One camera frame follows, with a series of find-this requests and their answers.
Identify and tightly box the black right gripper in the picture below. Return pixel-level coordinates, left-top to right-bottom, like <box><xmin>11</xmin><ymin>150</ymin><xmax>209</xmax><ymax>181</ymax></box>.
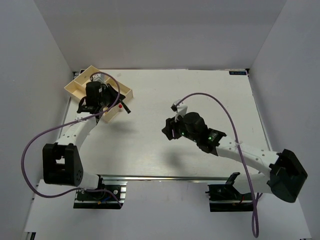
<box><xmin>162</xmin><ymin>111</ymin><xmax>199</xmax><ymax>143</ymax></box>

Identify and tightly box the black green precision screwdriver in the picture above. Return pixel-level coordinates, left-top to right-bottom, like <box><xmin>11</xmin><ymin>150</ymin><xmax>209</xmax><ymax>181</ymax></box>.
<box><xmin>120</xmin><ymin>100</ymin><xmax>131</xmax><ymax>114</ymax></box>

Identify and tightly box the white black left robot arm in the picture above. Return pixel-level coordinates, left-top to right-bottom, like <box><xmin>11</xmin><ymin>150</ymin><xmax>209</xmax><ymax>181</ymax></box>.
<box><xmin>42</xmin><ymin>81</ymin><xmax>124</xmax><ymax>200</ymax></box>

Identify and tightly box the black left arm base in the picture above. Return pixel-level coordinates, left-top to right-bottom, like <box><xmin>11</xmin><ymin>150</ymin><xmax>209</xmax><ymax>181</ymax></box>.
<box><xmin>73</xmin><ymin>181</ymin><xmax>127</xmax><ymax>210</ymax></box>

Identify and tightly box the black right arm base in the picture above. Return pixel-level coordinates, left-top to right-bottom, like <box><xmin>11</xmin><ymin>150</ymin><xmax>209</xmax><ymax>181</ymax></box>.
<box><xmin>205</xmin><ymin>172</ymin><xmax>254</xmax><ymax>213</ymax></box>

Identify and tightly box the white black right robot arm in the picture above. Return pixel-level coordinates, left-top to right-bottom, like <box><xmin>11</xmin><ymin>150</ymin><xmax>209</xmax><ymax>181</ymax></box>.
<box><xmin>162</xmin><ymin>112</ymin><xmax>308</xmax><ymax>203</ymax></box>

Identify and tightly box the cream compartment tray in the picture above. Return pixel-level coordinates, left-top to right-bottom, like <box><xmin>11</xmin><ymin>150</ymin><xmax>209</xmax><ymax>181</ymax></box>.
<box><xmin>64</xmin><ymin>65</ymin><xmax>134</xmax><ymax>123</ymax></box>

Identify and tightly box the blue logo sticker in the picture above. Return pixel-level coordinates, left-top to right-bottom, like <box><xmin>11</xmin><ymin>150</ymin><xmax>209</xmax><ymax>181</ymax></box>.
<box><xmin>229</xmin><ymin>70</ymin><xmax>247</xmax><ymax>76</ymax></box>

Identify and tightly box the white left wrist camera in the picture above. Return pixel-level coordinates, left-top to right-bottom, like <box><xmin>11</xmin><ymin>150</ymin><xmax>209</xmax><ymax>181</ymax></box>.
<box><xmin>90</xmin><ymin>73</ymin><xmax>106</xmax><ymax>84</ymax></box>

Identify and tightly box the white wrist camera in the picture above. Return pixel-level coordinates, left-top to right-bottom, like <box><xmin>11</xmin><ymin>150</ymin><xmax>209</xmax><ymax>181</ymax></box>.
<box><xmin>90</xmin><ymin>73</ymin><xmax>106</xmax><ymax>84</ymax></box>
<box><xmin>171</xmin><ymin>99</ymin><xmax>188</xmax><ymax>122</ymax></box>

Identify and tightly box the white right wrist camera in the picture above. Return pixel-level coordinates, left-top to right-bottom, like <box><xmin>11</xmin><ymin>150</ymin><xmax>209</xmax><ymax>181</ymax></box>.
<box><xmin>171</xmin><ymin>99</ymin><xmax>188</xmax><ymax>122</ymax></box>

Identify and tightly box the aluminium table rail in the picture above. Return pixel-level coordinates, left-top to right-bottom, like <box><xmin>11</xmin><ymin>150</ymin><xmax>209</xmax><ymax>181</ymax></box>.
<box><xmin>47</xmin><ymin>173</ymin><xmax>283</xmax><ymax>181</ymax></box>

